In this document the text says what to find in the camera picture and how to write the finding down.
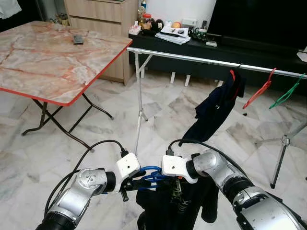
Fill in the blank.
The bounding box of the blue plastic hanger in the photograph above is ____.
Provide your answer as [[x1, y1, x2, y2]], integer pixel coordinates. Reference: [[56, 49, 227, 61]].
[[136, 166, 179, 191]]

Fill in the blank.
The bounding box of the black logo T-shirt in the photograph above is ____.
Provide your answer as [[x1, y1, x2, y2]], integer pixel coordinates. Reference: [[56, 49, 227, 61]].
[[136, 180, 219, 230]]

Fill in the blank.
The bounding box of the red plastic hanger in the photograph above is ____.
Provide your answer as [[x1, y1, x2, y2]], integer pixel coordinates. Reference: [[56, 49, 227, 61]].
[[242, 68, 278, 110]]

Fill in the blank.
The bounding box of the red hanger with black hook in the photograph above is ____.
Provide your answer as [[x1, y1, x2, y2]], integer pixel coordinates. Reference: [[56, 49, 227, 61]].
[[229, 70, 237, 100]]

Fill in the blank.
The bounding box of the green plastic hanger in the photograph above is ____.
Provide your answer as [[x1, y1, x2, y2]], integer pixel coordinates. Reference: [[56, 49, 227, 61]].
[[269, 73, 306, 110]]

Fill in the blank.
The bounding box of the navy text T-shirt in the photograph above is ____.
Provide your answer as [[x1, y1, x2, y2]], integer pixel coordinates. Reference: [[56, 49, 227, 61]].
[[182, 69, 247, 144]]

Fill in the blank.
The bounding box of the steel clothes rack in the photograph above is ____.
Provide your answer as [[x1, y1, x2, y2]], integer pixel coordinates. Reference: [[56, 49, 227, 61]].
[[127, 46, 307, 189]]

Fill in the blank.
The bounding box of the black TV console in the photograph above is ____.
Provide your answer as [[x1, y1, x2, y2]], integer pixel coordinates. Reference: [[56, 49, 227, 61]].
[[129, 33, 307, 87]]

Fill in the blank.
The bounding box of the marble folding table red edge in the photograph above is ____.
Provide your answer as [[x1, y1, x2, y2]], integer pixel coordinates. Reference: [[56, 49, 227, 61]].
[[0, 20, 133, 153]]

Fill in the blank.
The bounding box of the stack of white papers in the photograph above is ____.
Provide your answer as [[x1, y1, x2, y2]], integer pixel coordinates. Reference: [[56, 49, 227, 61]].
[[156, 26, 191, 46]]

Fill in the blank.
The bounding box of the small dark wallet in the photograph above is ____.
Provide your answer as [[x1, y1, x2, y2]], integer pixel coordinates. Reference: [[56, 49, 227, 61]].
[[72, 34, 85, 45]]

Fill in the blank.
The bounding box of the red lid jar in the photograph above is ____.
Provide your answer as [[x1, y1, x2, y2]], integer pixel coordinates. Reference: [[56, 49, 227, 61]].
[[142, 13, 154, 30]]

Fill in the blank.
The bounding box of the light wood cabinet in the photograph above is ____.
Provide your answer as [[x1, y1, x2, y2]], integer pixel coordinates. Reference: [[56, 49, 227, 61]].
[[64, 0, 139, 86]]

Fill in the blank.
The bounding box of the black television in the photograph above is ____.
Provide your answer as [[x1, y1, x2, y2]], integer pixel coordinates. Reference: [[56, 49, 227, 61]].
[[207, 0, 307, 51]]

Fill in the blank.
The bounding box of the glass display cabinet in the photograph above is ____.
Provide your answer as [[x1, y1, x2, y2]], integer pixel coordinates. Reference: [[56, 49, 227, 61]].
[[22, 0, 68, 27]]

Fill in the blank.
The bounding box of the white hanging cloth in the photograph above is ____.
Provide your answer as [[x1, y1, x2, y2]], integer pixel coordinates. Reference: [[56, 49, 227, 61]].
[[0, 0, 22, 20]]

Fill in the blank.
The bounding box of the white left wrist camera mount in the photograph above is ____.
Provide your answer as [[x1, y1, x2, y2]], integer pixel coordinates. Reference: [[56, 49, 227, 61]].
[[117, 152, 141, 182]]

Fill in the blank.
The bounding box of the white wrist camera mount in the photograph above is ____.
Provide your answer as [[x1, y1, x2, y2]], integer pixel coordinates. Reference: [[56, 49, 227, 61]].
[[161, 154, 199, 184], [117, 152, 141, 182]]

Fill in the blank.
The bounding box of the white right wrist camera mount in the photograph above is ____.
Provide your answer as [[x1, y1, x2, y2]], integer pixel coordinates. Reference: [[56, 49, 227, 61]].
[[161, 154, 199, 184]]

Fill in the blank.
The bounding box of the white wall socket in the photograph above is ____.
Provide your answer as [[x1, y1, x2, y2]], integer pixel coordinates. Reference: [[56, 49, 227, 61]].
[[181, 18, 198, 27]]

